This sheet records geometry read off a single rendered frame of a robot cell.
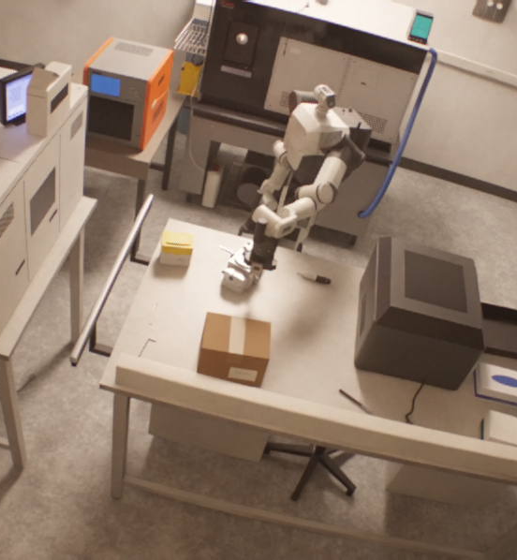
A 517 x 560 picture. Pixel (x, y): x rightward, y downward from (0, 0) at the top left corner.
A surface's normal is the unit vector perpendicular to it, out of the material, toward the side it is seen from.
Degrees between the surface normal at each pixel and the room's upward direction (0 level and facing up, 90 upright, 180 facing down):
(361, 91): 90
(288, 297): 0
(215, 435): 90
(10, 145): 0
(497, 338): 0
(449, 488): 90
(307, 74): 90
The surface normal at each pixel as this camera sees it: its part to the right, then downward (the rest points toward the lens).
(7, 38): -0.15, 0.65
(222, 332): 0.21, -0.72
